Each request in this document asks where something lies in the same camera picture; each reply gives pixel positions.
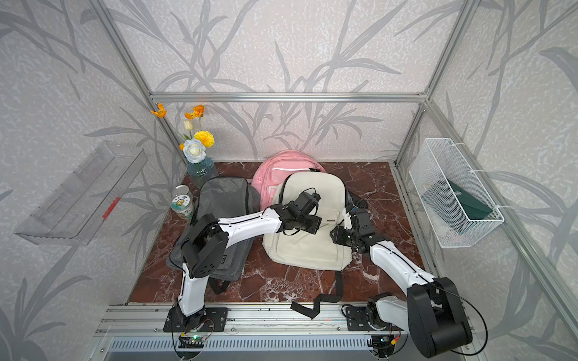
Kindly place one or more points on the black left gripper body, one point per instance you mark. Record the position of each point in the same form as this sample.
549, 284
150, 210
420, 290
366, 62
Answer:
308, 224

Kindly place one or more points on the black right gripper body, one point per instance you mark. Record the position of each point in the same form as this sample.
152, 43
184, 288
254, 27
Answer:
345, 237

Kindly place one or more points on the beige backpack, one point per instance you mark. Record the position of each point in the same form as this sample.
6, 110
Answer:
316, 251

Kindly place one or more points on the grey backpack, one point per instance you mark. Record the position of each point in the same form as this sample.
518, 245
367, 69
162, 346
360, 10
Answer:
227, 197

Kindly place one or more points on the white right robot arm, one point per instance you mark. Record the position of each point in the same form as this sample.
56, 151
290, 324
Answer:
433, 313

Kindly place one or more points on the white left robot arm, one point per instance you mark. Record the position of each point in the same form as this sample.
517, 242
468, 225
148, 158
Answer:
209, 238

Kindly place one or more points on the pink backpack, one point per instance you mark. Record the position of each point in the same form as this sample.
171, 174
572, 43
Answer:
276, 169

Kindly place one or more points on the green box in basket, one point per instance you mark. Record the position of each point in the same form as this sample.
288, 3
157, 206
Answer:
454, 205

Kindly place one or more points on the blue glass vase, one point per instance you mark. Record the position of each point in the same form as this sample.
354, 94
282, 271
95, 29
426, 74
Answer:
202, 171

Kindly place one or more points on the sunflower label plastic can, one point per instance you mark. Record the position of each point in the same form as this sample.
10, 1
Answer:
183, 206

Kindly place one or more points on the artificial flower bouquet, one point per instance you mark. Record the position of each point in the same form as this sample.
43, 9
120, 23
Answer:
196, 141

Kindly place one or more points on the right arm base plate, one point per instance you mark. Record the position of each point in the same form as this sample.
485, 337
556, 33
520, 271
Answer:
356, 318

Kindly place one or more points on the white wire mesh basket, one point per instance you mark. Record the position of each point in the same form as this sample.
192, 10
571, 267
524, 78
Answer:
440, 157

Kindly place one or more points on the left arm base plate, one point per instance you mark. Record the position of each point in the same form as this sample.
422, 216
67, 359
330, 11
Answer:
205, 320

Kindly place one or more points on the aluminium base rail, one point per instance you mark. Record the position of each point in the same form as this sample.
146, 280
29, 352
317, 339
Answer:
243, 319

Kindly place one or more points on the clear acrylic wall shelf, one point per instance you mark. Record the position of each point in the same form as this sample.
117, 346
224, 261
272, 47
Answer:
75, 211

